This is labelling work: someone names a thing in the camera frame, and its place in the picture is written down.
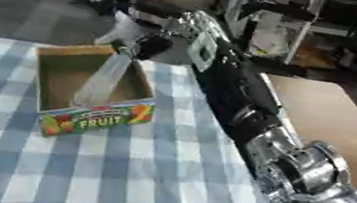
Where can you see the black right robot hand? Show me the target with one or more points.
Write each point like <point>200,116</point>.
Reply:
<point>154,46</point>

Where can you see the clear plastic bottle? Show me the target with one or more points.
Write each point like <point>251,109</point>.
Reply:
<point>103,78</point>

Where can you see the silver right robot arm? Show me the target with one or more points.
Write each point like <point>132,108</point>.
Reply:
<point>256,118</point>

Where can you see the cardboard box with fruit print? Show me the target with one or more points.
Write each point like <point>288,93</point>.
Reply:
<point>96,121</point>

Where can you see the white metal shelf rack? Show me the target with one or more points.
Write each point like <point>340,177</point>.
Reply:
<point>293,26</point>

